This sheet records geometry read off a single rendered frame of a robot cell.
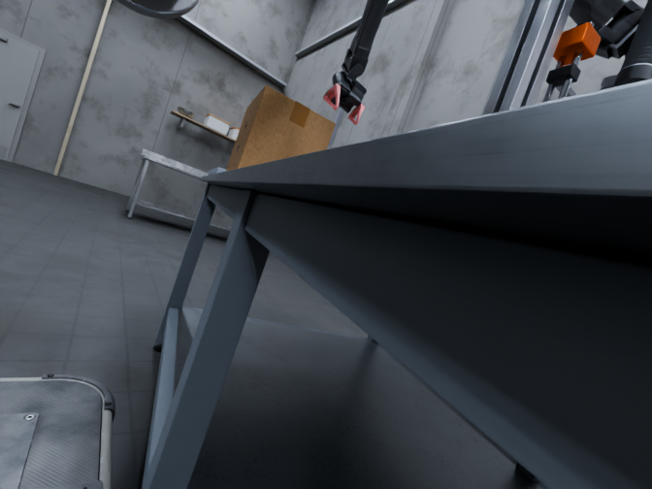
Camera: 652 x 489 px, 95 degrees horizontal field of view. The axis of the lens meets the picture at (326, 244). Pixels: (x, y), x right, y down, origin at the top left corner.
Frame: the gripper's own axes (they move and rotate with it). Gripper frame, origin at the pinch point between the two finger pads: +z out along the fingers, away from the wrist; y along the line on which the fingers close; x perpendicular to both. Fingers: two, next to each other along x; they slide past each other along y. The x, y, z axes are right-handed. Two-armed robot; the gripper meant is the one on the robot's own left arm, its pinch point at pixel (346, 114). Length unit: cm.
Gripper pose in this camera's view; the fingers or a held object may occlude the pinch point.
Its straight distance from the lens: 109.6
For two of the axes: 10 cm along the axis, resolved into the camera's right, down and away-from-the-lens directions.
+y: 7.4, 2.5, 6.2
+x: -6.6, 4.0, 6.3
